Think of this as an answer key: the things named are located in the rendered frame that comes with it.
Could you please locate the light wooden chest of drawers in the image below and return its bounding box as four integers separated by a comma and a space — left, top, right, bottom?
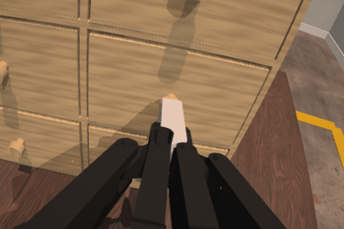
0, 0, 312, 170

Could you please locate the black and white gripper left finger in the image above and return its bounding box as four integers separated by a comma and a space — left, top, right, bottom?
11, 97, 174, 229

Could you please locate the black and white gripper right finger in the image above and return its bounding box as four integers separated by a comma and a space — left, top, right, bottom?
168, 99, 286, 229

